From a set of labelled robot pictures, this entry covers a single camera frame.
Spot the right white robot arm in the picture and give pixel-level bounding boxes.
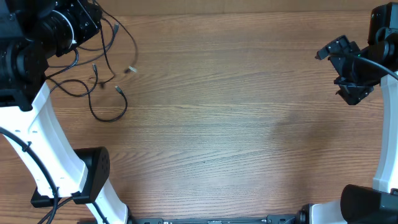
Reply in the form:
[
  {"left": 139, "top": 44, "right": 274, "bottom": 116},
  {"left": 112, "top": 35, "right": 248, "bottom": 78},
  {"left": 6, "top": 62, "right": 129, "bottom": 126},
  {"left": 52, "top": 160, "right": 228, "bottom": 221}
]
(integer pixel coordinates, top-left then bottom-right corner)
[{"left": 295, "top": 2, "right": 397, "bottom": 223}]

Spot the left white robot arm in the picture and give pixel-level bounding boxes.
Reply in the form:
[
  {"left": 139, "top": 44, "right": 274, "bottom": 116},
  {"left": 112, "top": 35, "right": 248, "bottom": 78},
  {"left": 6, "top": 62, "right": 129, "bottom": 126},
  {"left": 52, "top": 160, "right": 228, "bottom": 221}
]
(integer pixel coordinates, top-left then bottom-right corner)
[{"left": 1, "top": 0, "right": 134, "bottom": 223}]

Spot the black USB cable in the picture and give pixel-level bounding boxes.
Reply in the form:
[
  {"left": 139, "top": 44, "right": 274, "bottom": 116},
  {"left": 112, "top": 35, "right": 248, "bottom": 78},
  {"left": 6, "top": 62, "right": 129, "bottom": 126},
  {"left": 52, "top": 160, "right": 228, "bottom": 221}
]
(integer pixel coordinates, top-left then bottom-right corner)
[
  {"left": 48, "top": 18, "right": 121, "bottom": 68},
  {"left": 46, "top": 63, "right": 129, "bottom": 123},
  {"left": 88, "top": 0, "right": 139, "bottom": 90}
]

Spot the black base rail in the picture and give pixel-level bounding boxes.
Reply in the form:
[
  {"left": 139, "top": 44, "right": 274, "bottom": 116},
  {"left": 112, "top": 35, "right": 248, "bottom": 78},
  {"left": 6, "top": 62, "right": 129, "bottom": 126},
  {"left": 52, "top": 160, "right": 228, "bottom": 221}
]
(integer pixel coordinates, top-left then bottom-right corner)
[{"left": 127, "top": 214, "right": 296, "bottom": 224}]

